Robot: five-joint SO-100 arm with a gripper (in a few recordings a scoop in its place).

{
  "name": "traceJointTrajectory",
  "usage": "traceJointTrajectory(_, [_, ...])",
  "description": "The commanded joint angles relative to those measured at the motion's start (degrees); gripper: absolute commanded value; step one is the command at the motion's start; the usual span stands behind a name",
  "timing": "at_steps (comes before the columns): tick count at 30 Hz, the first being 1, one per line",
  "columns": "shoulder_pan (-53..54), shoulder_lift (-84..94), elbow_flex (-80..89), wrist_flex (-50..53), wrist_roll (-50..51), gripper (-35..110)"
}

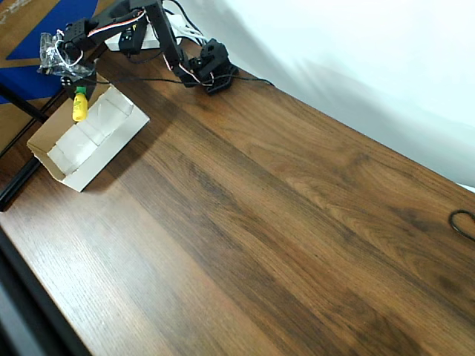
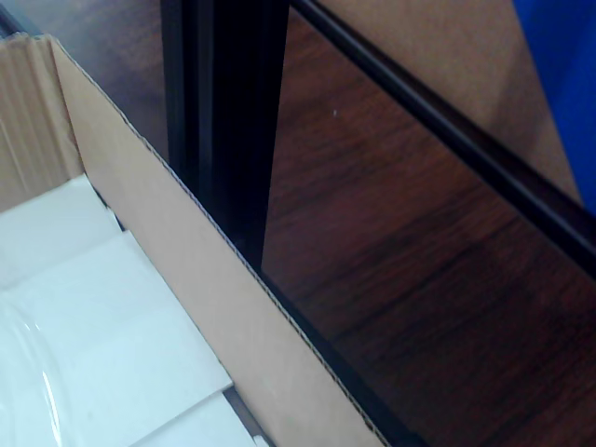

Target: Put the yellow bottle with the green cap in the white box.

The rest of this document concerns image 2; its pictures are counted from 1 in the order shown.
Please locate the black upright pole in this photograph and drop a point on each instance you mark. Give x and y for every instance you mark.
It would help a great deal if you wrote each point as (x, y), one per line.
(223, 116)

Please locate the black metal rail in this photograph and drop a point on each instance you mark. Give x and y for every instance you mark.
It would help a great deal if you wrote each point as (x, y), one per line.
(442, 121)

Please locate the white cardboard box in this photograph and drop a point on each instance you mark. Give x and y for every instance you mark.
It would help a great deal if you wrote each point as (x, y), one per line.
(186, 242)

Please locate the blue and brown cardboard panel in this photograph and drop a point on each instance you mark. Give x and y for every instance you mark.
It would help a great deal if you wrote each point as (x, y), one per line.
(465, 56)

